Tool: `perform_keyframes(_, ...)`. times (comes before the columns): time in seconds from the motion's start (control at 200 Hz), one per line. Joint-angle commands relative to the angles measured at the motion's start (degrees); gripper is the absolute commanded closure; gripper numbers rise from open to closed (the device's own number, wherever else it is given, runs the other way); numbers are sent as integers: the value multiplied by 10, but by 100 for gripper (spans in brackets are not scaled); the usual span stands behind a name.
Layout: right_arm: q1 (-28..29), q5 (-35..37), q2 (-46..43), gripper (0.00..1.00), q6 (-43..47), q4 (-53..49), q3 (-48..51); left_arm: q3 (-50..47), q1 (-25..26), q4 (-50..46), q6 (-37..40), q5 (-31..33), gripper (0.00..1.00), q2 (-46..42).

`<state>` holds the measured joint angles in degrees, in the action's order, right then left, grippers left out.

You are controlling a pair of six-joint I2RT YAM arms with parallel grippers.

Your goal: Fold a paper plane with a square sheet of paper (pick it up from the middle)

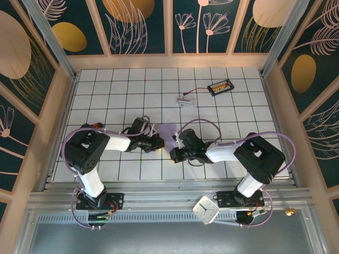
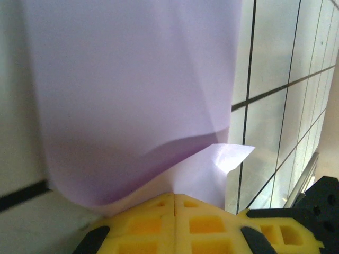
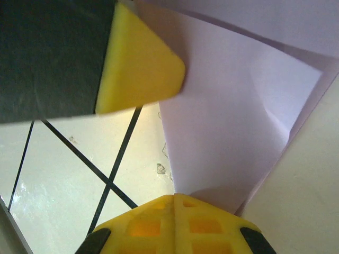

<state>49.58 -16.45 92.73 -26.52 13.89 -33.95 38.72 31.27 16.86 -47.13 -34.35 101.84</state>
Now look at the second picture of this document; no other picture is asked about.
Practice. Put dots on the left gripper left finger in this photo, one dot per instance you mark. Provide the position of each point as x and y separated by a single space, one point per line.
140 232

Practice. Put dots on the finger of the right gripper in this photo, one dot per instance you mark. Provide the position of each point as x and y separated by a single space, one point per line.
288 235

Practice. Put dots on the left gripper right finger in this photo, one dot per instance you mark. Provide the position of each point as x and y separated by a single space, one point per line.
212 232

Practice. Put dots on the purple paper sheet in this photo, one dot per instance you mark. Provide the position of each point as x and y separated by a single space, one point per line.
132 92

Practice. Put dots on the aluminium table frame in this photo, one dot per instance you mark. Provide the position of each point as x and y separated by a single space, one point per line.
304 174

